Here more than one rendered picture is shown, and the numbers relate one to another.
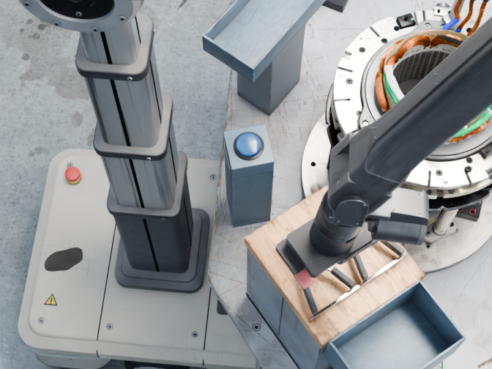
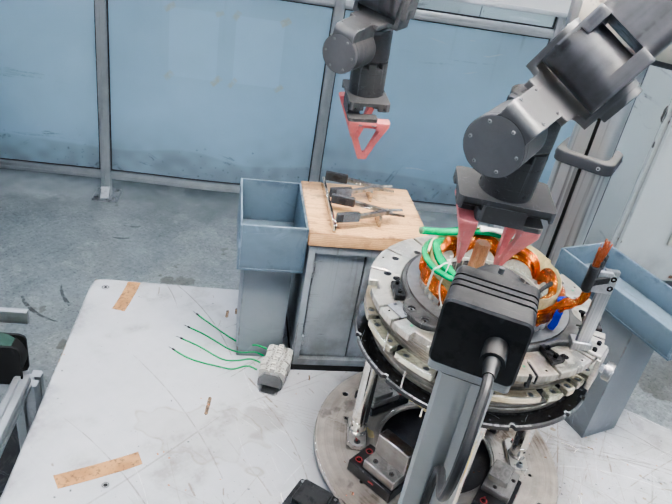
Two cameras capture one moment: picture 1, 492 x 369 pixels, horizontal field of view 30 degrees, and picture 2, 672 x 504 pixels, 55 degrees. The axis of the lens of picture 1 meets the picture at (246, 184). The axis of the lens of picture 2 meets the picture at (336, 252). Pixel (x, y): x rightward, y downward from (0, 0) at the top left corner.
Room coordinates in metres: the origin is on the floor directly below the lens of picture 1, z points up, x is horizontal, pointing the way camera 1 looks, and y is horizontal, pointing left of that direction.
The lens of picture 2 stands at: (0.81, -1.07, 1.56)
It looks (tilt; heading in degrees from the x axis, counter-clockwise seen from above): 31 degrees down; 112
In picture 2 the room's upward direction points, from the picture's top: 10 degrees clockwise
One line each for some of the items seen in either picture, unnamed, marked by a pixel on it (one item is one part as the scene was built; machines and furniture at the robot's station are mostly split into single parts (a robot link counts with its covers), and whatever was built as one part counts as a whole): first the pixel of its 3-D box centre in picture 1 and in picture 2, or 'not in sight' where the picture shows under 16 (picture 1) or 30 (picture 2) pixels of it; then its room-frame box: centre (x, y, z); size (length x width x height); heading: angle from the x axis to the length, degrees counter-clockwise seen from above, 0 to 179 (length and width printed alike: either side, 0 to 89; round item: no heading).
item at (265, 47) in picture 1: (270, 48); (606, 352); (0.92, -0.04, 0.92); 0.25 x 0.11 x 0.28; 143
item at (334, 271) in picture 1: (343, 277); (340, 191); (0.42, -0.14, 1.09); 0.04 x 0.01 x 0.02; 49
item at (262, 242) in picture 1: (333, 258); (361, 215); (0.46, -0.13, 1.05); 0.20 x 0.19 x 0.02; 34
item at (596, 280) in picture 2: not in sight; (595, 272); (0.84, -0.35, 1.21); 0.04 x 0.04 x 0.03; 32
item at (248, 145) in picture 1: (248, 144); not in sight; (0.66, 0.00, 1.04); 0.04 x 0.04 x 0.01
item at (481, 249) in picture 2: not in sight; (476, 264); (0.72, -0.42, 1.20); 0.02 x 0.02 x 0.06
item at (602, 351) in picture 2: (441, 20); (592, 364); (0.88, -0.33, 1.07); 0.04 x 0.02 x 0.05; 80
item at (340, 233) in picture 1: (347, 213); (371, 42); (0.42, -0.12, 1.34); 0.07 x 0.06 x 0.07; 84
